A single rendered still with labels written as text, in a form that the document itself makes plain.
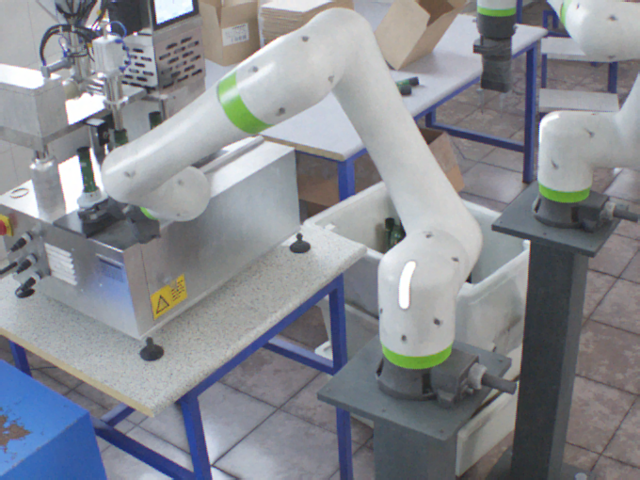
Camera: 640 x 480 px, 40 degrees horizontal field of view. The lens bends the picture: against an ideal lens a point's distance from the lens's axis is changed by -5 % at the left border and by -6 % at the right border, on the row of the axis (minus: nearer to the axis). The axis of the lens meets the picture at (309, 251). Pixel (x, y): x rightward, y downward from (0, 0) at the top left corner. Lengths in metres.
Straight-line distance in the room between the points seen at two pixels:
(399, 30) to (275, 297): 1.62
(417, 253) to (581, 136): 0.66
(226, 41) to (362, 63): 2.25
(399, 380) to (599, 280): 2.20
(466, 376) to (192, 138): 0.61
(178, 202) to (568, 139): 0.86
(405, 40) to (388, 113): 1.99
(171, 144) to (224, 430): 1.56
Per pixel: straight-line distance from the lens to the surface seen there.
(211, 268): 2.16
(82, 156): 2.00
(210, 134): 1.54
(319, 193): 3.86
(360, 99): 1.57
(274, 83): 1.42
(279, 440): 2.94
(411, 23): 3.52
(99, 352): 2.12
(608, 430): 2.99
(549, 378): 2.39
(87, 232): 2.01
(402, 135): 1.59
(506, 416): 2.84
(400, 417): 1.58
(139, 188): 1.69
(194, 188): 1.76
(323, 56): 1.43
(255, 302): 2.20
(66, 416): 2.20
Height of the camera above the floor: 1.94
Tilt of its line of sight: 30 degrees down
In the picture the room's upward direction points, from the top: 4 degrees counter-clockwise
